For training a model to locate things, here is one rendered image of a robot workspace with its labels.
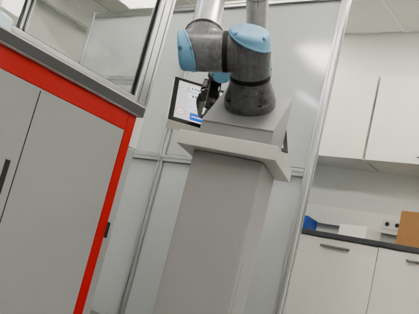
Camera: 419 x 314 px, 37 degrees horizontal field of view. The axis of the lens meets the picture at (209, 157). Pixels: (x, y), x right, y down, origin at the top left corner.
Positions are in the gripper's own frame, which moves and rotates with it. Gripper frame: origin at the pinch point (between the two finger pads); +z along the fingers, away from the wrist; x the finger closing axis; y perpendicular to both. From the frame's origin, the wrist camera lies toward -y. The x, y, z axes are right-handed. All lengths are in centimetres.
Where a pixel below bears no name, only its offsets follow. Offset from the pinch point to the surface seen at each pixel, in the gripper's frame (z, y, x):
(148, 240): 128, 43, -5
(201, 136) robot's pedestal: -46, -73, 10
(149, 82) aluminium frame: -7.6, 2.0, 24.0
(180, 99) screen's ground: 1.8, 10.4, 9.4
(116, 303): 160, 18, 3
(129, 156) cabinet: 11.5, -22.2, 24.2
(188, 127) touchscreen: 3.3, -4.8, 4.1
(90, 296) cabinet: 46, -64, 24
